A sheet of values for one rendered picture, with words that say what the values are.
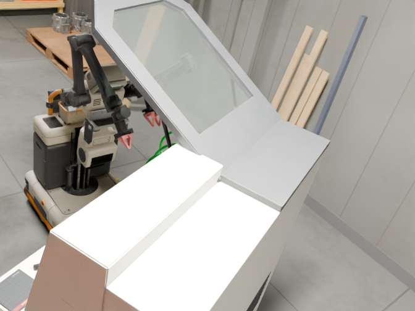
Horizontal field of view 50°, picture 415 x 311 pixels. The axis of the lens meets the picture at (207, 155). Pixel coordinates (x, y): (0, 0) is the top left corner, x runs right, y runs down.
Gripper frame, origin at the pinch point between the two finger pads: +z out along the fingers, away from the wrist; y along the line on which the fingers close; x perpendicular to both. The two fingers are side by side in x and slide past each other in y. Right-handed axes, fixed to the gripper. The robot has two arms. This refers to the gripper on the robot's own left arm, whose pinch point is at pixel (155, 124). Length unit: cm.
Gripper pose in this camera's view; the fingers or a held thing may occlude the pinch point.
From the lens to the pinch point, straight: 239.4
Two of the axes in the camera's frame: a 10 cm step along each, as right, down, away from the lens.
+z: 2.5, 9.7, -0.6
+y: 5.7, -0.9, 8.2
